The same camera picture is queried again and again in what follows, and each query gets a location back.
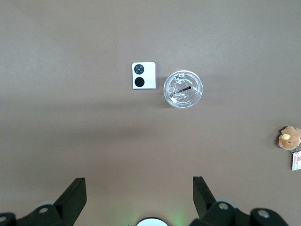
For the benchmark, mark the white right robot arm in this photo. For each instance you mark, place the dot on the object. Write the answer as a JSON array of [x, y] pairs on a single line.
[[151, 222]]

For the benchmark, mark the clear plastic cup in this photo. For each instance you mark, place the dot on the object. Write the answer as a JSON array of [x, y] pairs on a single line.
[[183, 101]]

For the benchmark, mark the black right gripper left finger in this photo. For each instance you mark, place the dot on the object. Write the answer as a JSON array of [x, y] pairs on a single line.
[[58, 212]]

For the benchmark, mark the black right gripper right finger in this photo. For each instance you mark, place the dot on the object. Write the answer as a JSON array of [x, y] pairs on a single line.
[[218, 214]]

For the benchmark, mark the lilac flip phone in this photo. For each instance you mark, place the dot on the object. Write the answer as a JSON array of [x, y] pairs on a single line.
[[149, 75]]

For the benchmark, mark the black drinking straw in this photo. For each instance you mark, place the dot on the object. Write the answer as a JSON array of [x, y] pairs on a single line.
[[182, 90]]

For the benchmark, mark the small printed paper tag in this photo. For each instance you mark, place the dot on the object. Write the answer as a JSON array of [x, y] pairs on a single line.
[[296, 161]]

